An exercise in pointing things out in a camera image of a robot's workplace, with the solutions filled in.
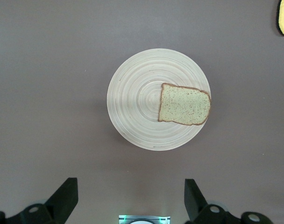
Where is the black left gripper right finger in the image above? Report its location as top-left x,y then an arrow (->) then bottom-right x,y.
184,179 -> 282,224

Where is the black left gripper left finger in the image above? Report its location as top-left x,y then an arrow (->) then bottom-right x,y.
0,177 -> 78,224

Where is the brown crust bread slice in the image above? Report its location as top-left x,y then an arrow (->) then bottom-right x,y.
158,82 -> 212,126

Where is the round light wooden plate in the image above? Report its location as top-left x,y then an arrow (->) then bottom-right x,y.
106,48 -> 212,152

